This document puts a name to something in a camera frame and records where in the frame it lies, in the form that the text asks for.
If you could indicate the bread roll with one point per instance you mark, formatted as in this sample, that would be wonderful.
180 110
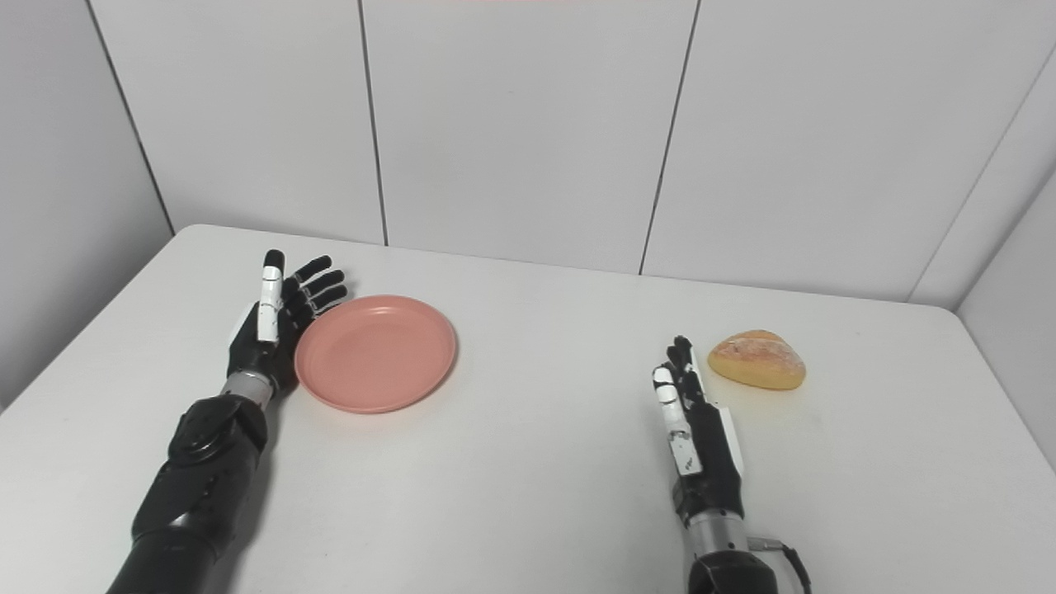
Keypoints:
759 359

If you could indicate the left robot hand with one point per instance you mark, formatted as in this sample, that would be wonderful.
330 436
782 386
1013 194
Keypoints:
268 330

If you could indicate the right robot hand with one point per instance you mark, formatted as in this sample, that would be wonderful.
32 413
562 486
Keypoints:
701 445

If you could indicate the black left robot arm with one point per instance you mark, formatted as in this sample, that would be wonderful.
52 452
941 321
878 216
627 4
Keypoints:
194 495

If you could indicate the pink plate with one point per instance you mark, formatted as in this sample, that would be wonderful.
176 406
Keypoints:
375 355

